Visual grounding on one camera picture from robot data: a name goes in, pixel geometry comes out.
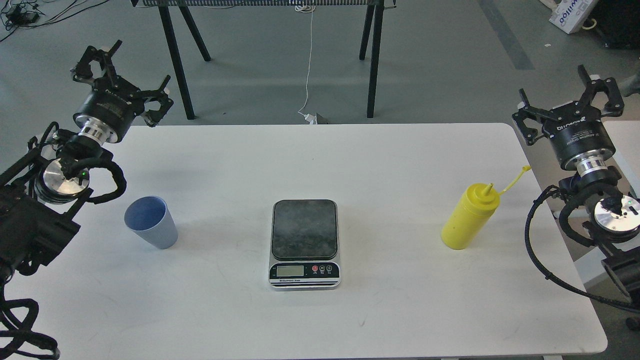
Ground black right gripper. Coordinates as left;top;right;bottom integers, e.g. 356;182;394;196
511;64;625;173

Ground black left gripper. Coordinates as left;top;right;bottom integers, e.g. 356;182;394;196
70;40;174;146

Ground blue ribbed plastic cup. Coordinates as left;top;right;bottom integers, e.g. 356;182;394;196
123;196;179;249

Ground yellow squeeze bottle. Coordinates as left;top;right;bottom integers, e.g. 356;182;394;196
440;165;531;250

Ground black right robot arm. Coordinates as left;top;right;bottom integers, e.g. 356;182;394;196
512;64;640;332

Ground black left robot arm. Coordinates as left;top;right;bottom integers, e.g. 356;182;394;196
0;39;174;290

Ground digital kitchen scale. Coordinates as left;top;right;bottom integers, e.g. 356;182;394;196
267;199;342;291

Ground white cardboard box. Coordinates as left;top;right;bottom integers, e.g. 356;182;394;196
548;0;599;35

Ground black cables on floor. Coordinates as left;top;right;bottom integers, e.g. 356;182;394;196
0;0;108;43

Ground white hanging cable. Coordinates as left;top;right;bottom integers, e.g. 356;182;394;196
294;4;318;125

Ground black trestle table frame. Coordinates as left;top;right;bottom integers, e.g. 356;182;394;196
131;0;398;121

